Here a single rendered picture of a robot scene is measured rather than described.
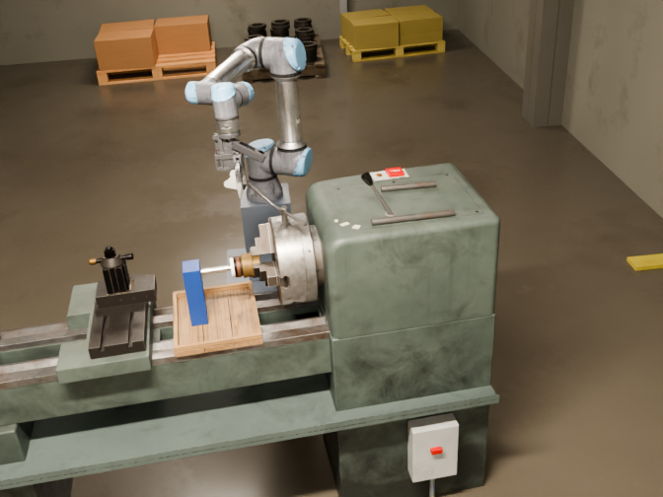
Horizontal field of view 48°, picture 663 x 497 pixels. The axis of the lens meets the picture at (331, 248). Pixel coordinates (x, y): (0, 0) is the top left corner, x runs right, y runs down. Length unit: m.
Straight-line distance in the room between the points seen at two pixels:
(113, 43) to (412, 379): 6.60
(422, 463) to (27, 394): 1.45
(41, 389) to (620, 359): 2.72
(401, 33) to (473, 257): 6.54
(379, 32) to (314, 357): 6.51
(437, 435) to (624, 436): 1.03
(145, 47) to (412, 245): 6.56
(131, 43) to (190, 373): 6.39
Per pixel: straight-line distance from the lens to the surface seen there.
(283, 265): 2.49
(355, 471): 3.04
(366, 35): 8.83
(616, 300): 4.51
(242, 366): 2.68
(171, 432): 2.83
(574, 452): 3.51
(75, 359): 2.63
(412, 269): 2.52
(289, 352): 2.67
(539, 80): 6.74
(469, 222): 2.51
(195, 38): 9.15
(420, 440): 2.90
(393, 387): 2.79
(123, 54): 8.77
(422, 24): 9.00
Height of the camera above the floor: 2.42
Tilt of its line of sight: 30 degrees down
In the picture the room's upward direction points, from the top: 3 degrees counter-clockwise
